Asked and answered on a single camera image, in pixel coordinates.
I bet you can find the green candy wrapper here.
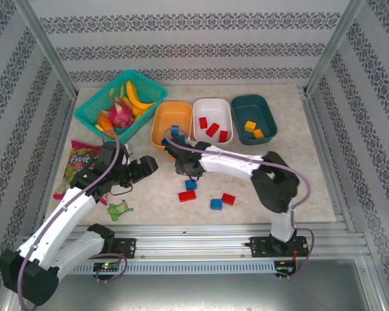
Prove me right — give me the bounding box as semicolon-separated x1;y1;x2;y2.
106;200;134;222

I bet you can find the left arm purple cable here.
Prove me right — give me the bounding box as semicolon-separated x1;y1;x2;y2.
18;129;129;311

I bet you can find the right aluminium side rail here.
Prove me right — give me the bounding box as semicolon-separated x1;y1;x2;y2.
298;87;356;234

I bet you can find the small circuit board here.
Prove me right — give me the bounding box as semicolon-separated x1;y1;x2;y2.
93;262;121;272
274;260;296;272

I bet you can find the aluminium frame post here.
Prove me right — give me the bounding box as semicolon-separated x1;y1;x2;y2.
14;0;79;98
306;0;366;95

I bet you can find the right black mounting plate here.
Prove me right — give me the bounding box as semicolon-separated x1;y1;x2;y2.
248;235;311;259

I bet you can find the white plastic container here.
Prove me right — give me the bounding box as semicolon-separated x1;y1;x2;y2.
193;98;234;145

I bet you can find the dark teal plastic container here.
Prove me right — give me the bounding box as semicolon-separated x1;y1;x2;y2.
230;93;278;146

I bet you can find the colourful candy bag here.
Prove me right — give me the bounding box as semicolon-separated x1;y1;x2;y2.
53;139;108;205

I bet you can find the left small circuit board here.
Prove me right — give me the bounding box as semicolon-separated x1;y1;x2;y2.
93;262;121;272

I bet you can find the slotted grey cable duct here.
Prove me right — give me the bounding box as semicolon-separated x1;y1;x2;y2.
58;261;299;275

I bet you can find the left aluminium frame post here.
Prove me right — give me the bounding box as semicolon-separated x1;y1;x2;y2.
14;0;79;98

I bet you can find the pink toy dragon fruit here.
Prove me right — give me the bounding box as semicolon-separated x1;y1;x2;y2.
106;98;136;129

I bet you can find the teal plastic mesh basket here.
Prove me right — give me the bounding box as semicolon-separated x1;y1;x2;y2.
74;69;169;144

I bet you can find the aluminium side rail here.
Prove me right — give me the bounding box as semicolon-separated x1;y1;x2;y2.
30;95;80;236
298;87;356;234

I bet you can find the large yellow toy banana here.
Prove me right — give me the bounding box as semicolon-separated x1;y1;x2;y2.
125;80;156;111

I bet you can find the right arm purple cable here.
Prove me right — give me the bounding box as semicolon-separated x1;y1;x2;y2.
163;126;315;279

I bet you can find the right small circuit board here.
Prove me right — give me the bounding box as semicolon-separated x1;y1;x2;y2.
274;260;296;272

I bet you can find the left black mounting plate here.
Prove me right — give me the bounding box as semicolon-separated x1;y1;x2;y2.
114;238;137;259

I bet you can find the orange plastic container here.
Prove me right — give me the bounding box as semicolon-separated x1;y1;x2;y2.
150;100;194;152

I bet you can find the left aluminium side rail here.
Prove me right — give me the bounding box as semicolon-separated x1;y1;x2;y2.
30;95;80;236

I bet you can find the black mounting plate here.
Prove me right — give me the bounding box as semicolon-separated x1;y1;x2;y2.
114;238;137;259
248;235;311;259

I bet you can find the right aluminium frame post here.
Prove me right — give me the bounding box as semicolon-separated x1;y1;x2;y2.
306;0;366;95

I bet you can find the orange toy fruit half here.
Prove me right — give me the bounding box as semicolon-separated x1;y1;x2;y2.
96;111;115;134

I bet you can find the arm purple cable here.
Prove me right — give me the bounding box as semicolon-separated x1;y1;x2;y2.
18;129;129;311
163;126;315;279

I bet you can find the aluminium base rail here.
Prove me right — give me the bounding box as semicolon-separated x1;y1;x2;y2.
19;225;369;260

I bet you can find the small yellow toy banana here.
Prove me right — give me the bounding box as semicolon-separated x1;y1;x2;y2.
121;95;143;119

